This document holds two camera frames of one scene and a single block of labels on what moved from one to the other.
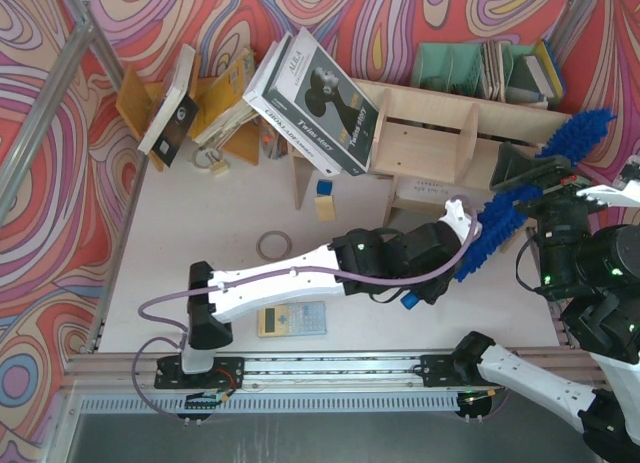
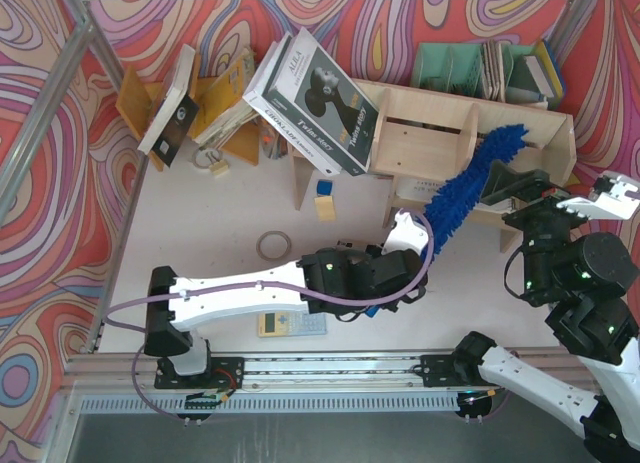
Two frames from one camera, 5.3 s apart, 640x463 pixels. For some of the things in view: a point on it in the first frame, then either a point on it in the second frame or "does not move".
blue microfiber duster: [570, 141] → [462, 187]
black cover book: [175, 113] does not move
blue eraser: [324, 187] does not move
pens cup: [274, 144] does not move
